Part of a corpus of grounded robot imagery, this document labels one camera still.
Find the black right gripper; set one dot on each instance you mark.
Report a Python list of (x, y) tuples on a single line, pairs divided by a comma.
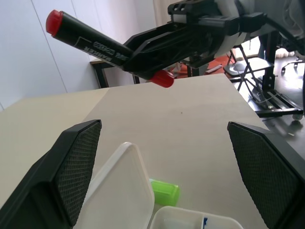
[(209, 22)]

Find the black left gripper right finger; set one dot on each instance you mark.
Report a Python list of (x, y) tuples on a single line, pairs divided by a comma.
[(269, 171)]

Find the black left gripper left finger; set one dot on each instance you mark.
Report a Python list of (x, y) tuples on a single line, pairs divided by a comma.
[(47, 181)]

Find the black marker with red caps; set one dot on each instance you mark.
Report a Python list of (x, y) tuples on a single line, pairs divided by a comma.
[(95, 43)]

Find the white plastic pencil case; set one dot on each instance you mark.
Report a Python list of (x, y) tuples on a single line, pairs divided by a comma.
[(124, 190)]

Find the black-framed wooden side table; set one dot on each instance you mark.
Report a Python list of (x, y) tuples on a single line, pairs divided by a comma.
[(97, 61)]

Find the red background object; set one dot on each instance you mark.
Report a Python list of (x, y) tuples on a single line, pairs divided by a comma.
[(218, 60)]

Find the office chair base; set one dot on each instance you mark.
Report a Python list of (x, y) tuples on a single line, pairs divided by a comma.
[(293, 64)]

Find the black metal frame stand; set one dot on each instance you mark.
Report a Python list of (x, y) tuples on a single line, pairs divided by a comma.
[(268, 78)]

